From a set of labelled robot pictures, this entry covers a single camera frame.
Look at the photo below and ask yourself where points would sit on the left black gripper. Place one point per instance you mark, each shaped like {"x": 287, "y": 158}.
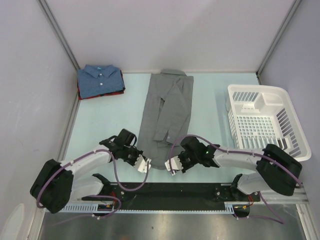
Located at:
{"x": 137, "y": 153}

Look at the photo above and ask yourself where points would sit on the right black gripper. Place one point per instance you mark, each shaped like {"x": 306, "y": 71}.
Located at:
{"x": 185, "y": 167}

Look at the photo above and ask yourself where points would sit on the grey long sleeve shirt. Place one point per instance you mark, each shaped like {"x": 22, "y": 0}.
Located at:
{"x": 166, "y": 115}

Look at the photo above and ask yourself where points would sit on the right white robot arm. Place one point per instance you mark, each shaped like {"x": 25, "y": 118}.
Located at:
{"x": 272, "y": 168}

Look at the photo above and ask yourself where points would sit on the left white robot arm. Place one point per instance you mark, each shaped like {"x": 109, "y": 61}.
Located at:
{"x": 60, "y": 182}

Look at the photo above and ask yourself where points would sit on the folded red shirt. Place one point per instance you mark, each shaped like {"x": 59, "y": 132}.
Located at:
{"x": 89, "y": 87}

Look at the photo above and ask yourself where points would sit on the white plastic laundry basket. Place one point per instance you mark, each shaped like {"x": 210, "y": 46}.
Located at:
{"x": 259, "y": 115}

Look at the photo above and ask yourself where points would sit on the folded blue checked shirt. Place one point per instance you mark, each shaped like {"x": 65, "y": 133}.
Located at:
{"x": 94, "y": 70}

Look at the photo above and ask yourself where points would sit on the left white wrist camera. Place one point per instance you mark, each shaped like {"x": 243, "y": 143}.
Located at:
{"x": 142, "y": 164}

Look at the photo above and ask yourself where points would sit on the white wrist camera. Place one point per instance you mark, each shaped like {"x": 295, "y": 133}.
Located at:
{"x": 173, "y": 165}
{"x": 142, "y": 164}

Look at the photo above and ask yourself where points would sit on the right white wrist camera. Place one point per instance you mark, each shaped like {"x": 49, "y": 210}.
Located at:
{"x": 173, "y": 165}

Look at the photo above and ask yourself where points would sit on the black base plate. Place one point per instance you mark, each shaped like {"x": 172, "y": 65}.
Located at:
{"x": 171, "y": 197}

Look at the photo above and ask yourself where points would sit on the white slotted cable duct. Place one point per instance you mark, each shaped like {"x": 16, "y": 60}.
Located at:
{"x": 82, "y": 207}

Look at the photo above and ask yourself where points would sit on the aluminium frame rail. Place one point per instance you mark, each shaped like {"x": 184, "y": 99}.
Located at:
{"x": 299, "y": 197}

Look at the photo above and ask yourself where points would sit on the left aluminium corner post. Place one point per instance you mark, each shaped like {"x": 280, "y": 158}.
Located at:
{"x": 52, "y": 21}

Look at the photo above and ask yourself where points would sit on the aluminium corner post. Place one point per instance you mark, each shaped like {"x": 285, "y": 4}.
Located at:
{"x": 278, "y": 36}
{"x": 52, "y": 21}

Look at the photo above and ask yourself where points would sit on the right aluminium corner post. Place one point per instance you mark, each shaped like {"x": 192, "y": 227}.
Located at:
{"x": 278, "y": 36}

